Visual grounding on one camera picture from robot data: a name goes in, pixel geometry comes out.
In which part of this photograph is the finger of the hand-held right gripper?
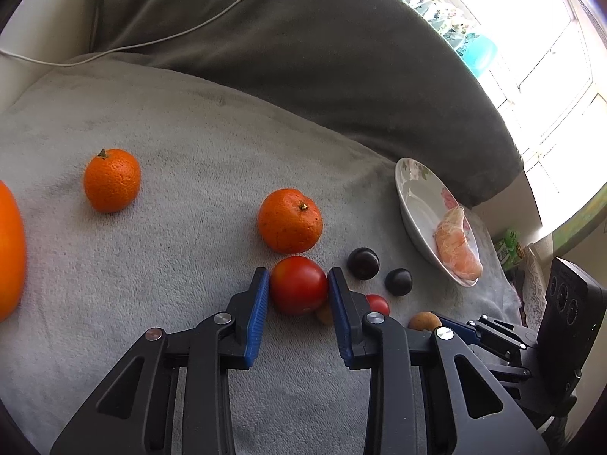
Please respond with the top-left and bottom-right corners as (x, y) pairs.
(434, 313), (539, 381)

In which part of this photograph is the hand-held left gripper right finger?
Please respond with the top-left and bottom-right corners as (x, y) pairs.
(327, 267), (551, 455)

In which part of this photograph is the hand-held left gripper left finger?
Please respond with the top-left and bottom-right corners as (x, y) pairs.
(50, 267), (271, 455)

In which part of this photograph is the red cherry tomato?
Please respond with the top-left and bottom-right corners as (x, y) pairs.
(365, 294), (391, 318)

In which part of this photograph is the dark purple grape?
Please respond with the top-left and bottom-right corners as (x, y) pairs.
(348, 247), (381, 280)
(384, 268), (413, 297)

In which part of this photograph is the round tangerine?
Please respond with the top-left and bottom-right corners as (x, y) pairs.
(258, 188), (324, 254)

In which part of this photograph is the white floral plate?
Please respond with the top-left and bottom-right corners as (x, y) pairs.
(395, 157), (481, 288)

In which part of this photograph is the tangerine with green stem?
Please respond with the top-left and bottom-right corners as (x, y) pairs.
(84, 148), (142, 213)

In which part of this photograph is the white lace cloth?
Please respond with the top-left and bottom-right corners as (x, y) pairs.
(521, 244), (553, 329)

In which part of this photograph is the peeled pomelo segment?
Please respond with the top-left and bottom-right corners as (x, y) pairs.
(435, 206), (483, 281)

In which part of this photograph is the green snack packet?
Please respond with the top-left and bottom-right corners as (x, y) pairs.
(493, 228), (522, 266)

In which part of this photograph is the green patterned board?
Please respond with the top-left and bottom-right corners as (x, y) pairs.
(552, 194), (607, 249)

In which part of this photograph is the large orange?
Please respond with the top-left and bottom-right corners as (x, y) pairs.
(0, 181), (27, 323)

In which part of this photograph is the dark grey cushion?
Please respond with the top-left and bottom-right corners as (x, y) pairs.
(90, 0), (525, 209)

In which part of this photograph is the window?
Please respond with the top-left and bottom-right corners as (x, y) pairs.
(403, 0), (605, 209)

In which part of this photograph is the white cable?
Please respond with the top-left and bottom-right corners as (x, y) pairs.
(0, 0), (291, 68)

